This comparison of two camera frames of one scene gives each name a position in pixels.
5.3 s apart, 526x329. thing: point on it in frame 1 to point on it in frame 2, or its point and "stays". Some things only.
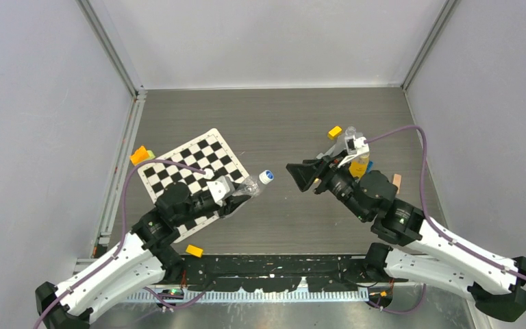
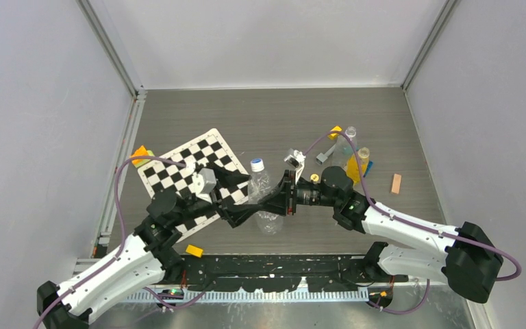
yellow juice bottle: x=358 y=166 stays
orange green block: x=141 y=155 stays
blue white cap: x=266 y=177 to x=257 y=165
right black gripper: x=304 y=173 to x=277 y=199
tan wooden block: x=396 y=180 stays
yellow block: x=334 y=132 stays
